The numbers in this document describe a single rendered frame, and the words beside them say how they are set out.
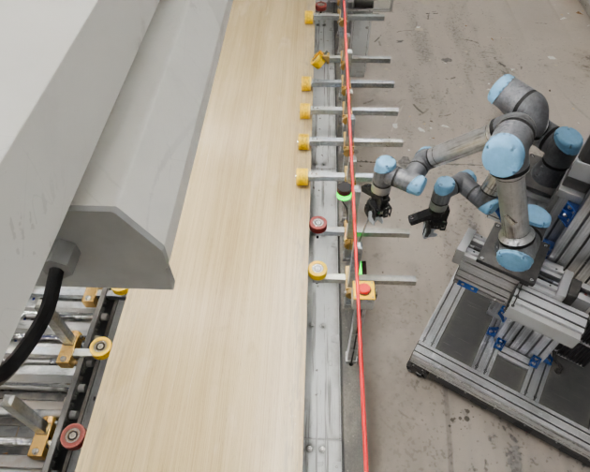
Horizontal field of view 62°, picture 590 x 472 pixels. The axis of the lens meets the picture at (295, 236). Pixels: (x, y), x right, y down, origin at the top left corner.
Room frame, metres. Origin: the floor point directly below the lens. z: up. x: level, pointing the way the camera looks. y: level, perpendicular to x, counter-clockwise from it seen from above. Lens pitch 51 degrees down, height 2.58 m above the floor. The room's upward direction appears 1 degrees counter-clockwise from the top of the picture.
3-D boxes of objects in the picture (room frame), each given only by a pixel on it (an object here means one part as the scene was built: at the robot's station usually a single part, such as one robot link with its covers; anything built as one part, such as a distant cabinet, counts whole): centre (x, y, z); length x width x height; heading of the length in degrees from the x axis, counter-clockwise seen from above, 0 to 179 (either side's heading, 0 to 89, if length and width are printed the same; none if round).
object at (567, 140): (1.57, -1.12, 1.21); 0.13 x 0.12 x 0.14; 32
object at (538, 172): (1.56, -1.12, 1.09); 0.15 x 0.15 x 0.10
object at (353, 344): (0.86, -0.22, 0.93); 0.05 x 0.04 x 0.45; 177
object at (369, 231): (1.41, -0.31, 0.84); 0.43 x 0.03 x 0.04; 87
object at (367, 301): (0.87, -0.22, 1.18); 0.07 x 0.07 x 0.08; 87
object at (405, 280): (1.16, -0.29, 0.83); 0.43 x 0.03 x 0.04; 87
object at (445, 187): (1.40, -0.61, 1.13); 0.09 x 0.08 x 0.11; 122
